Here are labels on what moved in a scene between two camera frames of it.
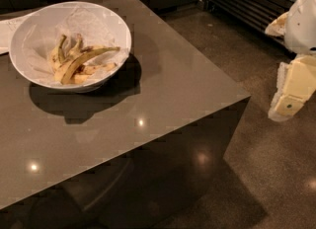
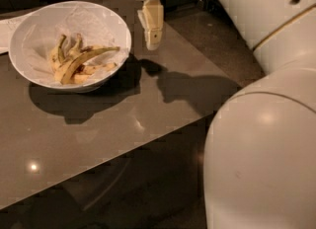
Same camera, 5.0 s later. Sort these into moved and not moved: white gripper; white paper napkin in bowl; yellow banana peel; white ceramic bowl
Moved: white gripper
Not moved: white paper napkin in bowl; white ceramic bowl; yellow banana peel
